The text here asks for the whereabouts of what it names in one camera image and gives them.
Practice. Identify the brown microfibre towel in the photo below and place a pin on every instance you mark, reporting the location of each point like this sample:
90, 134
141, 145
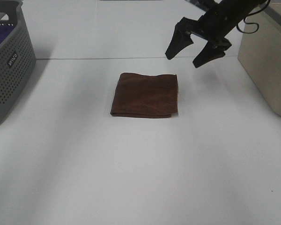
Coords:
144, 96

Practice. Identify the beige plastic bin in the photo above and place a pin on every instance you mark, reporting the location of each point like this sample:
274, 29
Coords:
260, 53

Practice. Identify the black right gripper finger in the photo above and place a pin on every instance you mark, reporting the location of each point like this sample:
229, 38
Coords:
209, 53
180, 40

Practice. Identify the grey perforated plastic basket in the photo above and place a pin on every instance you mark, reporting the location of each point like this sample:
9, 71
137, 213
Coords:
17, 57

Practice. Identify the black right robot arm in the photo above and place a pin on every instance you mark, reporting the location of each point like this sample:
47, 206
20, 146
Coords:
250, 7

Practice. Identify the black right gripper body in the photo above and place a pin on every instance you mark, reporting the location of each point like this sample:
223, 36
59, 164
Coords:
214, 25

